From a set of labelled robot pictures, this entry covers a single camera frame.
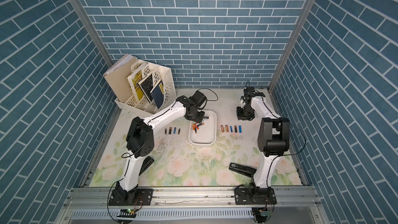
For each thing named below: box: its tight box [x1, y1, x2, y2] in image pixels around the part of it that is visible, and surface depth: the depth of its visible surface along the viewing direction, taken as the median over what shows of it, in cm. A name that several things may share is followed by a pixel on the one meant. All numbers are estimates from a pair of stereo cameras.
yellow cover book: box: [126, 62, 148, 104], surface depth 97 cm
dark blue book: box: [149, 80, 165, 110], surface depth 101 cm
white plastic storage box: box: [188, 109, 217, 146], surface depth 98 cm
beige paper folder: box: [102, 53, 138, 104], surface depth 96 cm
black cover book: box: [137, 73, 154, 104], surface depth 101 cm
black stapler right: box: [228, 162, 258, 178], surface depth 82 cm
